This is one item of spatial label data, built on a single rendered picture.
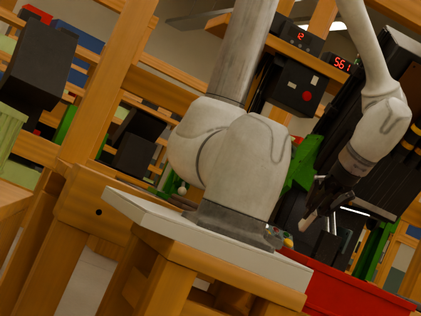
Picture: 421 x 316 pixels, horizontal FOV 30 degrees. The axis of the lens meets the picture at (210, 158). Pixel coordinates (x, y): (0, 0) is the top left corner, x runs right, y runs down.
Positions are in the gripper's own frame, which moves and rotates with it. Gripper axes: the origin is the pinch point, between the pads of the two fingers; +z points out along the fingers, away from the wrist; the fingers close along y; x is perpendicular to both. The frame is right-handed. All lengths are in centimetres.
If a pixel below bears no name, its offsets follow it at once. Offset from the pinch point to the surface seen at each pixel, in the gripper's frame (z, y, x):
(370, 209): -3.4, 20.9, 13.1
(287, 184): 7.2, 0.3, 24.2
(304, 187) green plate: 8.1, 7.4, 28.0
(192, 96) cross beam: 21, -26, 74
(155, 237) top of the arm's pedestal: -6, -46, -39
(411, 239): 231, 310, 395
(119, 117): 521, 95, 838
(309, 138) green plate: -0.8, 4.9, 41.7
